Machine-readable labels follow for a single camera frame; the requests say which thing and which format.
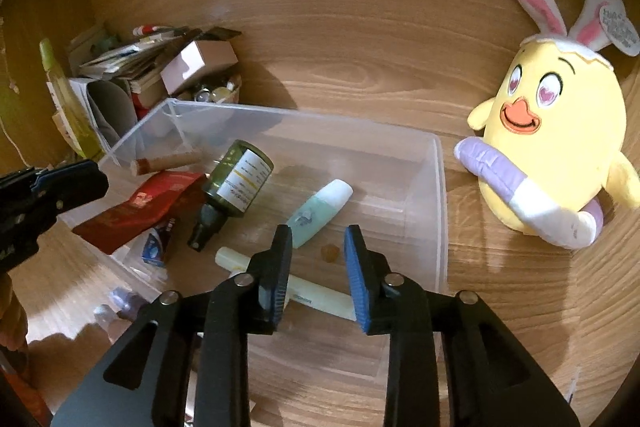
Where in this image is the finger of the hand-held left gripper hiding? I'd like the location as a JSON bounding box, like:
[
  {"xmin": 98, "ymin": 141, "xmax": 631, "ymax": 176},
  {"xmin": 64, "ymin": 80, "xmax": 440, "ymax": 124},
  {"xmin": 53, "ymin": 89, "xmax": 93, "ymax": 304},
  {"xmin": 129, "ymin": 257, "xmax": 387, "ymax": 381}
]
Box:
[
  {"xmin": 20, "ymin": 159, "xmax": 98, "ymax": 188},
  {"xmin": 37, "ymin": 164, "xmax": 109, "ymax": 214}
]

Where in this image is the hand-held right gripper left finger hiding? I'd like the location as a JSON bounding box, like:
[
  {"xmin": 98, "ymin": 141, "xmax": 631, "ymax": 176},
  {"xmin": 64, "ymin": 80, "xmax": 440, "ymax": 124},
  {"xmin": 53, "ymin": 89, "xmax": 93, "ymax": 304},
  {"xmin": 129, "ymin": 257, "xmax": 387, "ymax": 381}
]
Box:
[{"xmin": 50, "ymin": 223, "xmax": 294, "ymax": 427}]

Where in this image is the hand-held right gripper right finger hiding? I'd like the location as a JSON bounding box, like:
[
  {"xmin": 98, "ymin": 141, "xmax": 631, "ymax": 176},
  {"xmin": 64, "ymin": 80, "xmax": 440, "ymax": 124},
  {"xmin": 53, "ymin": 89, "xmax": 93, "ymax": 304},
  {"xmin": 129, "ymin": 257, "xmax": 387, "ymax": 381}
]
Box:
[{"xmin": 343, "ymin": 224, "xmax": 581, "ymax": 427}]

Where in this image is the pale green highlighter pen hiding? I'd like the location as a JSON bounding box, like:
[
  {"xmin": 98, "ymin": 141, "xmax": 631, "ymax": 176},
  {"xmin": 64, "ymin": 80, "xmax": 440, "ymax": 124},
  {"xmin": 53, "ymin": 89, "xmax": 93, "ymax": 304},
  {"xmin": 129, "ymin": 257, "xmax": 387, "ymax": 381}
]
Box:
[{"xmin": 215, "ymin": 247, "xmax": 358, "ymax": 323}]

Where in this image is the red pouch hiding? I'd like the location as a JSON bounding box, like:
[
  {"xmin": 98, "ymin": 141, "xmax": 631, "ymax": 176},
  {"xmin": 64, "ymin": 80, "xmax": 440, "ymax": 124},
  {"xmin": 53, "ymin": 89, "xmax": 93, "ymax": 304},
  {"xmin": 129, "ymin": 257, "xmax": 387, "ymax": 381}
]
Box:
[{"xmin": 71, "ymin": 171, "xmax": 208, "ymax": 255}]

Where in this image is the mint tube with white cap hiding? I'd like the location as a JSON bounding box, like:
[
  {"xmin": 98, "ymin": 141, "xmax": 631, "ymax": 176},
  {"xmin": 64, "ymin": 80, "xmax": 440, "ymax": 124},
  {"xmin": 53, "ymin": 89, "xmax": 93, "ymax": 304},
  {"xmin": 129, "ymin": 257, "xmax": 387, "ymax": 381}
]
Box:
[{"xmin": 285, "ymin": 179, "xmax": 354, "ymax": 249}]

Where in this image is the small cosmetic tube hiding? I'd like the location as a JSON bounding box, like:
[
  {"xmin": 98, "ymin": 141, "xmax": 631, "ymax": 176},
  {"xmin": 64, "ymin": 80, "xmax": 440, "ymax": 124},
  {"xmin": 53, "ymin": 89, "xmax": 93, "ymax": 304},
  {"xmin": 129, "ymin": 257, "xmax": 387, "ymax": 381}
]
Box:
[{"xmin": 130, "ymin": 150, "xmax": 203, "ymax": 174}]

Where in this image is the small blue box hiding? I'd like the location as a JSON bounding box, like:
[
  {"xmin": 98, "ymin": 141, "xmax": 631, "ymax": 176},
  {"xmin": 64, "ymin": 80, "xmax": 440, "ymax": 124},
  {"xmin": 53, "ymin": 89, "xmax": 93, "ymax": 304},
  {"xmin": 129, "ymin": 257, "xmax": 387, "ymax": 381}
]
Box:
[{"xmin": 141, "ymin": 216, "xmax": 180, "ymax": 268}]

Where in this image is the clear plastic storage bin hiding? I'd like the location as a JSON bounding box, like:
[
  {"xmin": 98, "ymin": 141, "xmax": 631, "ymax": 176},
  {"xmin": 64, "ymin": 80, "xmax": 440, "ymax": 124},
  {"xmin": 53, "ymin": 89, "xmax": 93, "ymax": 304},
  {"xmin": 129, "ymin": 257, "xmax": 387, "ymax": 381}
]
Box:
[{"xmin": 56, "ymin": 98, "xmax": 449, "ymax": 383}]

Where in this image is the dark green spray bottle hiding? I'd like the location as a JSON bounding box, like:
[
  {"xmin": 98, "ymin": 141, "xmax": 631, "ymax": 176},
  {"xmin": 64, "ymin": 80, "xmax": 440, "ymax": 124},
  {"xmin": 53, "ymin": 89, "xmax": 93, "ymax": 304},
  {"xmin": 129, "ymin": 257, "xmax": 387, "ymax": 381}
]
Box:
[{"xmin": 187, "ymin": 140, "xmax": 275, "ymax": 252}]

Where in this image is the tall yellow-green spray bottle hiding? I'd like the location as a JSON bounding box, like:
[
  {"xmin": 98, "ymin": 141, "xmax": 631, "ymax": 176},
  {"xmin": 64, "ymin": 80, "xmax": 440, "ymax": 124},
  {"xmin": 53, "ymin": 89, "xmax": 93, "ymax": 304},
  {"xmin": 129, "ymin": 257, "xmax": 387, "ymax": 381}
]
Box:
[{"xmin": 39, "ymin": 38, "xmax": 103, "ymax": 160}]

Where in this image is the white folded paper box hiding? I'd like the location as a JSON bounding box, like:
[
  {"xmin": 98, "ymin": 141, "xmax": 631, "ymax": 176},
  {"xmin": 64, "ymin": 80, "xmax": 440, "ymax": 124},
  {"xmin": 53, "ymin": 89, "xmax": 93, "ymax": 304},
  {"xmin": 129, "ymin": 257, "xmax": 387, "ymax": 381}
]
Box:
[{"xmin": 67, "ymin": 77, "xmax": 138, "ymax": 148}]

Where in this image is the red box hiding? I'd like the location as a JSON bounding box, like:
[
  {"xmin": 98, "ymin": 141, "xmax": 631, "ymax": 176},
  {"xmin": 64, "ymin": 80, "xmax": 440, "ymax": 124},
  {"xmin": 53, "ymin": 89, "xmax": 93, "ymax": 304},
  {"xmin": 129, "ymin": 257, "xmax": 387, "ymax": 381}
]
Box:
[{"xmin": 131, "ymin": 79, "xmax": 168, "ymax": 110}]

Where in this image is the purple cosmetic bottle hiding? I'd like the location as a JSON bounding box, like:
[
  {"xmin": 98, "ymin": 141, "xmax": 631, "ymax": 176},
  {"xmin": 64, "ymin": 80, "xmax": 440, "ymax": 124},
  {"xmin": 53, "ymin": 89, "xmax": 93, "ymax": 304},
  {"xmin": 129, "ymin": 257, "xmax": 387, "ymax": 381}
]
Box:
[{"xmin": 94, "ymin": 287, "xmax": 148, "ymax": 333}]

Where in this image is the stack of paper packets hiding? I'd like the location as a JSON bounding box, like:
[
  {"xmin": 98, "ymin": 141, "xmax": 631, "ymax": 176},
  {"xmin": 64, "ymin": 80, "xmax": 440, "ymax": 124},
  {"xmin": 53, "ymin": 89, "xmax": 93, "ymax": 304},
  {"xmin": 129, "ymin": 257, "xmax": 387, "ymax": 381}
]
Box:
[{"xmin": 67, "ymin": 24, "xmax": 193, "ymax": 80}]

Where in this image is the small open pink box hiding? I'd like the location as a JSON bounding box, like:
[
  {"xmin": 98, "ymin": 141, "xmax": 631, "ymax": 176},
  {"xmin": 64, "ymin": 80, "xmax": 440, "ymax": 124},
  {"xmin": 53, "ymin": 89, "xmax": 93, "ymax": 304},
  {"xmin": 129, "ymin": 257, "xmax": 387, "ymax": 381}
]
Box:
[{"xmin": 160, "ymin": 28, "xmax": 241, "ymax": 96}]

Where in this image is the yellow chick plush toy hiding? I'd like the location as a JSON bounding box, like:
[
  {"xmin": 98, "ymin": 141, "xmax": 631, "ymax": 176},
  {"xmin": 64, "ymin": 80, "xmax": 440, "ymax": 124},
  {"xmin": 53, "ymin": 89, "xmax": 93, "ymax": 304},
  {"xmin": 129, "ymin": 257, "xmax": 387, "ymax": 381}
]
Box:
[{"xmin": 454, "ymin": 0, "xmax": 640, "ymax": 250}]

